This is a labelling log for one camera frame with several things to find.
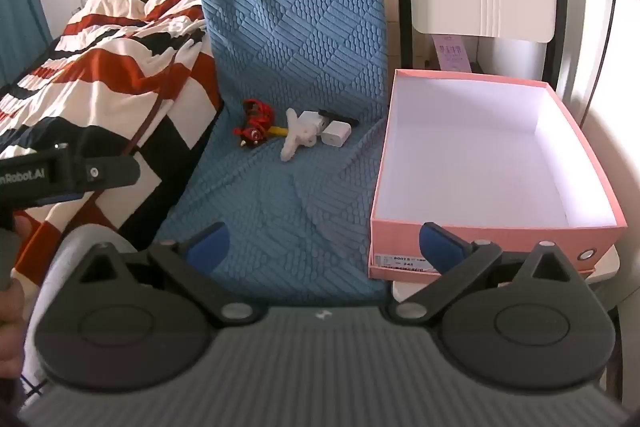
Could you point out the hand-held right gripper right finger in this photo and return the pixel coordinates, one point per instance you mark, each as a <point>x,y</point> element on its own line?
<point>440,249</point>

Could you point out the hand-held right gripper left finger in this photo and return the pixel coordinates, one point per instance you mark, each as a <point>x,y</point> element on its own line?
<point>210,246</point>

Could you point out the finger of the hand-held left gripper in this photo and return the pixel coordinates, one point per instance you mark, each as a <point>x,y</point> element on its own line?
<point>107,172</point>

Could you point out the pink shoe box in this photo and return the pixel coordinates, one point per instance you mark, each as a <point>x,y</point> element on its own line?
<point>475,147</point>

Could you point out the red toy figure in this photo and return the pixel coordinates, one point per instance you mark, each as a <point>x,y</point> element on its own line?
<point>254,127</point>

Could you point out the white knitted toy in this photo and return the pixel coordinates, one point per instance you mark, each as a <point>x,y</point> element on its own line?
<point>299,134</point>

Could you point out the black cylinder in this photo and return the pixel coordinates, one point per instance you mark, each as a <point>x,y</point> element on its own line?
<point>345,118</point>

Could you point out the person's left hand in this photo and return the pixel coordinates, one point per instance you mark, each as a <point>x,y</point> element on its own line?
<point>11,327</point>

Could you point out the pink shoe box lid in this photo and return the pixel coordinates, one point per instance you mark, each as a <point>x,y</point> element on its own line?
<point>395,267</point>

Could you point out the white cloth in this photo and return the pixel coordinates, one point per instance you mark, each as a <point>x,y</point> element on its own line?
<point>60,257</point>

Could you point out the striped blanket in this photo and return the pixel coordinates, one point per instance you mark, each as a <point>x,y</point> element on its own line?
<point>100,72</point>

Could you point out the yellow pen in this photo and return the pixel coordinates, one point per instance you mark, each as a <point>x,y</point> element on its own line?
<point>279,131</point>

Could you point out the white charger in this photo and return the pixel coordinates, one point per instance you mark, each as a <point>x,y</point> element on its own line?
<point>335,134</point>

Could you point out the white adapter block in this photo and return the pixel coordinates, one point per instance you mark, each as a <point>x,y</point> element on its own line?
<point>316,119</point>

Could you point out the purple paper tag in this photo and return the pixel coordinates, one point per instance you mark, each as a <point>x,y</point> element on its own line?
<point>452,53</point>

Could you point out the blue textured chair cover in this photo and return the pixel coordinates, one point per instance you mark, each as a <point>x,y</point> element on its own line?
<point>290,32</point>

